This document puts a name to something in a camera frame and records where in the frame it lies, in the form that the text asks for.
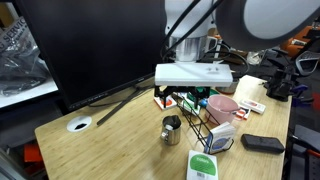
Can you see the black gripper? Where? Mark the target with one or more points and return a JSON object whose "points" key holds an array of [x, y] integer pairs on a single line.
{"points": [[181, 88]]}

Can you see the silver metal jug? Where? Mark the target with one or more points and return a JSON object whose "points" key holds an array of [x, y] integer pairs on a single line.
{"points": [[171, 136]]}

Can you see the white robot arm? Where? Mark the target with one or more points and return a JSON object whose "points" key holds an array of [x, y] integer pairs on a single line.
{"points": [[266, 20]]}

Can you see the white card with orange circle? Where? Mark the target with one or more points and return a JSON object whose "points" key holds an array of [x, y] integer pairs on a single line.
{"points": [[170, 103]]}

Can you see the pink bowl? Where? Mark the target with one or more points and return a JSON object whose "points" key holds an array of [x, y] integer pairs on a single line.
{"points": [[220, 113]]}

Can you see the stainless steel bowl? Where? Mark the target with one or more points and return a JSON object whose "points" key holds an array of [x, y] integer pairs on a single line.
{"points": [[230, 88]]}

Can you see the white box with blue print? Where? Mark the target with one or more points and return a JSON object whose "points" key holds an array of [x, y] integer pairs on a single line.
{"points": [[221, 135]]}

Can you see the black monitor stand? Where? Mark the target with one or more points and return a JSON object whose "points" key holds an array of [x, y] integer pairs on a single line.
{"points": [[116, 108]]}

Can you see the white card with green circle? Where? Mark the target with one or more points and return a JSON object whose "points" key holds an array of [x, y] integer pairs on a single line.
{"points": [[201, 165]]}

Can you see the white card with red print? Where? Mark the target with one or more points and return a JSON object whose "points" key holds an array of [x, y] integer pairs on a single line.
{"points": [[254, 106]]}

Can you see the black oblong case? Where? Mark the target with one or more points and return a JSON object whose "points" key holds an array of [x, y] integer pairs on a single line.
{"points": [[262, 143]]}

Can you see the black clamp stand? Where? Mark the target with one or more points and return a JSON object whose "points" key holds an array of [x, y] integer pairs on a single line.
{"points": [[280, 83]]}

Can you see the black computer monitor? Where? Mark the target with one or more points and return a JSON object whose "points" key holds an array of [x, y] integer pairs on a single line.
{"points": [[93, 46]]}

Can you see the black chair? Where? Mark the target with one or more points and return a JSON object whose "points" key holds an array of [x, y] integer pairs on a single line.
{"points": [[305, 150]]}

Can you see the orange machine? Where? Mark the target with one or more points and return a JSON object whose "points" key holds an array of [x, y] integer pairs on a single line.
{"points": [[300, 38]]}

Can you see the white shelf board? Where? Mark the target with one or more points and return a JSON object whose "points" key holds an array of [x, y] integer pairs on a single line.
{"points": [[26, 95]]}

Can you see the orange box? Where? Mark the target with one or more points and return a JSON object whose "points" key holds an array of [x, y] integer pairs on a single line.
{"points": [[32, 152]]}

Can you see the black plastic bag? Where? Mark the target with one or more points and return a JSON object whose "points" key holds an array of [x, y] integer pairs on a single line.
{"points": [[20, 70]]}

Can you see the white printed bag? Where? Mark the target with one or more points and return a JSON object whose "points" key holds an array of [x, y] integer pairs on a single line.
{"points": [[13, 36]]}

